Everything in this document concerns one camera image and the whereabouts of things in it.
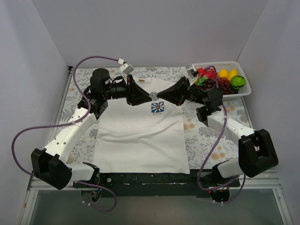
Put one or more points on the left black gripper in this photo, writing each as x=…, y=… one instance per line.
x=129, y=89

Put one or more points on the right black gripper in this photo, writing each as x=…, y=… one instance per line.
x=183, y=90

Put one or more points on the round brooch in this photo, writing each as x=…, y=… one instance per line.
x=153, y=96

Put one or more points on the white t-shirt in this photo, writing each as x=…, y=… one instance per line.
x=148, y=138

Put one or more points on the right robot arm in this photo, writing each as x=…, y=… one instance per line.
x=256, y=151

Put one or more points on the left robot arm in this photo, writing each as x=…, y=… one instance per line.
x=50, y=164

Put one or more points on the red dragon fruit toy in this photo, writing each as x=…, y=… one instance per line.
x=209, y=73

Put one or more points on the purple toy grapes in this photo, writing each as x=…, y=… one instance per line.
x=221, y=82

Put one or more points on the yellow toy lemon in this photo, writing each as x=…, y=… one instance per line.
x=223, y=73

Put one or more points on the floral table mat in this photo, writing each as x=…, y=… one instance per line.
x=198, y=138

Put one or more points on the yellow toy mango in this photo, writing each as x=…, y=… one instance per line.
x=231, y=74

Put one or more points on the green toy watermelon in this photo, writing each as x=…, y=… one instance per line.
x=237, y=82

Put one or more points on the white plastic basket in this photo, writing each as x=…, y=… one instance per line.
x=228, y=65

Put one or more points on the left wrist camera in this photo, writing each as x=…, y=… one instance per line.
x=125, y=67

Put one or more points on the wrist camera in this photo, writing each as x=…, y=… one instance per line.
x=192, y=74
x=125, y=67

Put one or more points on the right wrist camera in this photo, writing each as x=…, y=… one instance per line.
x=192, y=74

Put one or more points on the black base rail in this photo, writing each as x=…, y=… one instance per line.
x=152, y=184

